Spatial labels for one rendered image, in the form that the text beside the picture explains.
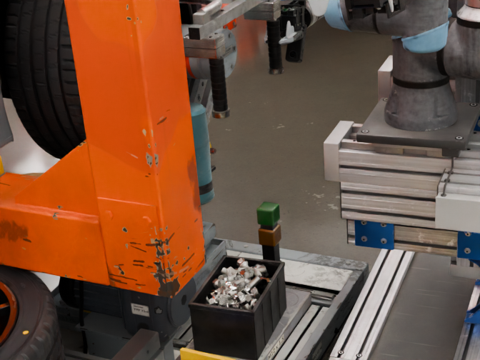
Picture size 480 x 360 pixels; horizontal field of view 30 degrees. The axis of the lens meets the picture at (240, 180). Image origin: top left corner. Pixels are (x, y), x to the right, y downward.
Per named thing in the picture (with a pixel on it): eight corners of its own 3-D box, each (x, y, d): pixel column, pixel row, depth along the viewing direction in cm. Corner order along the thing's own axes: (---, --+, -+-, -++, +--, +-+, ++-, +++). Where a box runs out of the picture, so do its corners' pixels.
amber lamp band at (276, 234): (266, 236, 199) (264, 221, 197) (282, 239, 197) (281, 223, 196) (258, 245, 196) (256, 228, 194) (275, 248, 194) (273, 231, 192)
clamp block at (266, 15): (251, 14, 246) (249, -4, 244) (281, 16, 242) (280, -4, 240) (243, 19, 242) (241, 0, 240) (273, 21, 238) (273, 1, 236)
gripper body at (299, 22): (271, 9, 249) (288, -2, 258) (273, 39, 252) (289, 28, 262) (296, 11, 245) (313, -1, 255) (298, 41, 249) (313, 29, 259)
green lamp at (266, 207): (263, 216, 197) (263, 200, 195) (281, 219, 195) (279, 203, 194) (256, 225, 194) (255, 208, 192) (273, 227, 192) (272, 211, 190)
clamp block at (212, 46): (193, 51, 219) (191, 30, 216) (226, 53, 215) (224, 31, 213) (183, 57, 214) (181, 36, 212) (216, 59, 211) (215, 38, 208)
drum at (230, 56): (172, 66, 249) (166, 16, 243) (241, 71, 240) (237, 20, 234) (146, 82, 238) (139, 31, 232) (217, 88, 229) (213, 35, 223)
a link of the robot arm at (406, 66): (407, 61, 193) (407, -1, 187) (466, 68, 185) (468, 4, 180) (381, 78, 184) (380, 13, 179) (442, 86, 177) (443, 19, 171)
